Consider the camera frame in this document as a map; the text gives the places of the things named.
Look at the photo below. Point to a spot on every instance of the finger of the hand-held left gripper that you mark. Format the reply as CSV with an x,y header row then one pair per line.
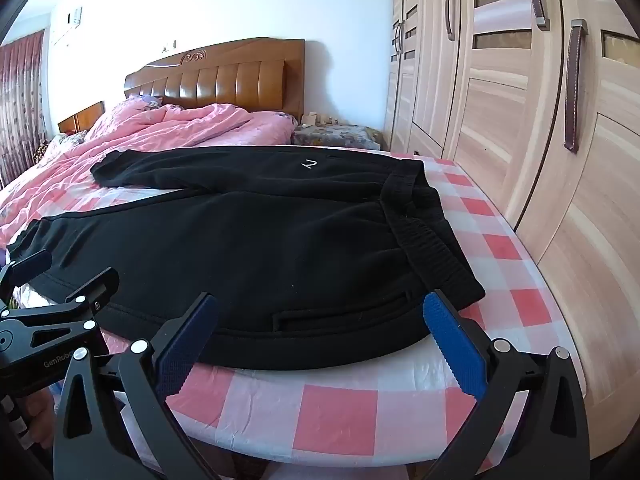
x,y
27,266
95,285

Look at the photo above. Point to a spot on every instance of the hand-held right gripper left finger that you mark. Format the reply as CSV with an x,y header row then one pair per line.
x,y
187,345

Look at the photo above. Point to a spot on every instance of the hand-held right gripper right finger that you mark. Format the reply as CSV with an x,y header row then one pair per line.
x,y
452,345

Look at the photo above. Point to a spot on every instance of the black pants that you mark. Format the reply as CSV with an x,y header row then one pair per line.
x,y
250,240

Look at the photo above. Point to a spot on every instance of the person's left hand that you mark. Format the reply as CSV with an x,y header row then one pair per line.
x,y
37,412

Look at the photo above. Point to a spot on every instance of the pink checked bed sheet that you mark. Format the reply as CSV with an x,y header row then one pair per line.
x,y
340,410

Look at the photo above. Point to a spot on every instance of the floral pink curtain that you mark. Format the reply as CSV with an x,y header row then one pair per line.
x,y
20,110

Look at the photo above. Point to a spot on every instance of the small wooden headboard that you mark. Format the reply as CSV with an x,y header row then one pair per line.
x,y
82,116

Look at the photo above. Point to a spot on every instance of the pink quilt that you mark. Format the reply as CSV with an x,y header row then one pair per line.
x,y
150,135

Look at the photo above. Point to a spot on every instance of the light wooden wardrobe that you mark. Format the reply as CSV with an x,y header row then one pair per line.
x,y
525,160

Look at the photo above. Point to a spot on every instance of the floral covered nightstand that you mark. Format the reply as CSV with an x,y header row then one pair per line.
x,y
340,136

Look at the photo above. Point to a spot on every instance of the wooden bed headboard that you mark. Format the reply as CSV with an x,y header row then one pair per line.
x,y
225,80

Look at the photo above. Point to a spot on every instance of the small items on nightstand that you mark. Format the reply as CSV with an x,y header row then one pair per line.
x,y
312,119

